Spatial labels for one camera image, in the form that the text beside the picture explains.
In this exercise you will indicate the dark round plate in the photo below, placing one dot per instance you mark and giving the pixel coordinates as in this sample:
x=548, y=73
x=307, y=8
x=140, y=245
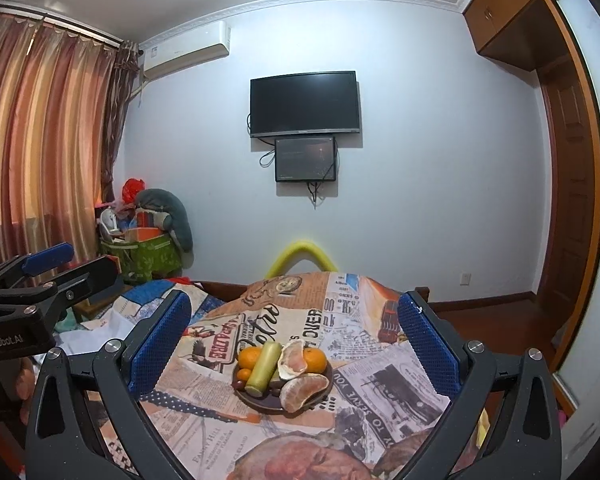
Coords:
x=265, y=402

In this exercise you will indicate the medium orange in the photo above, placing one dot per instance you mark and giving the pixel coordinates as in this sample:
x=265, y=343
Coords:
x=315, y=361

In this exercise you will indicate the yellow-green pear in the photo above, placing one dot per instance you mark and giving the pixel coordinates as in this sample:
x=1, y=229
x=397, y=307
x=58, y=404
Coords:
x=244, y=375

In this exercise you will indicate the white air conditioner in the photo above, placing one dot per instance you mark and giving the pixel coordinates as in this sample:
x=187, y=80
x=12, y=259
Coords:
x=185, y=52

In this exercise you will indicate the white wall socket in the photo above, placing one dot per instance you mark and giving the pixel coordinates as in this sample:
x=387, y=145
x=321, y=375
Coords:
x=465, y=278

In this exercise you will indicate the large orange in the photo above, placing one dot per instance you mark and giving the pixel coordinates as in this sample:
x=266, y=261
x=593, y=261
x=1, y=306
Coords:
x=250, y=357

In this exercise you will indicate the curved peeled pomelo segment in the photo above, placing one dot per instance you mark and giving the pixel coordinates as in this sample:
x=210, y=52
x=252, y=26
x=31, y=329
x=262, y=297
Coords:
x=304, y=394

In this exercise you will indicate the yellow-green sugarcane piece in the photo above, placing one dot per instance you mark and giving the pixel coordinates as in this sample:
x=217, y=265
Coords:
x=262, y=367

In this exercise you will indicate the newspaper printed cloth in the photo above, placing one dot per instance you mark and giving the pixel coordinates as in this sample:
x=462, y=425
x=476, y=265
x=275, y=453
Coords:
x=370, y=390

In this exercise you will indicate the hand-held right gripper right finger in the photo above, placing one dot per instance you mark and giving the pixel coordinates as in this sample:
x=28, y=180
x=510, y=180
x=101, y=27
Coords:
x=425, y=345

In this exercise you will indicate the orange striped curtain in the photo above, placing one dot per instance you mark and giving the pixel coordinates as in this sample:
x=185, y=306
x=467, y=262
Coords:
x=40, y=135

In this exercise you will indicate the brown wooden door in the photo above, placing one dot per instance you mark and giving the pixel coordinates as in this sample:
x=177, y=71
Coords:
x=570, y=200

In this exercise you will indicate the wooden overhead cabinet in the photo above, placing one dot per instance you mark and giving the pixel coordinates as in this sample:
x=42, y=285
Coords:
x=510, y=15

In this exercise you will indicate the black wall television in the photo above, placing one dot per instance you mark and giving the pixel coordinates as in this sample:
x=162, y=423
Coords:
x=305, y=102

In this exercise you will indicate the small dark red fruit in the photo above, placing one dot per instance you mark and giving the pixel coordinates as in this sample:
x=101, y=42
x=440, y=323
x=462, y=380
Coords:
x=238, y=385

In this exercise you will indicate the yellow foam tube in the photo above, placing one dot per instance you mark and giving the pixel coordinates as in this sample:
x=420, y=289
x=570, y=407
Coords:
x=280, y=257

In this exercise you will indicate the red plastic bag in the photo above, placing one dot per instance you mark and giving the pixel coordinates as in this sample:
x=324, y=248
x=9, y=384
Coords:
x=131, y=190

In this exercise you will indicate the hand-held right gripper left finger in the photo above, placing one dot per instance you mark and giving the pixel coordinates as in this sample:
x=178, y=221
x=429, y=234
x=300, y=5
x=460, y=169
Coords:
x=160, y=345

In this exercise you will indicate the green patterned box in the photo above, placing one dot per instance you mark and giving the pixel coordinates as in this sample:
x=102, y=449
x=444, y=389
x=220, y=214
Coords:
x=150, y=260

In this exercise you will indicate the small black wall monitor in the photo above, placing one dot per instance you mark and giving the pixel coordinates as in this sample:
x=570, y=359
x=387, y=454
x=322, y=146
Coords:
x=305, y=159

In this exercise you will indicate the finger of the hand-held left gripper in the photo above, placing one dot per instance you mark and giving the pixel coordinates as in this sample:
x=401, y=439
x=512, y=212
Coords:
x=87, y=280
x=47, y=257

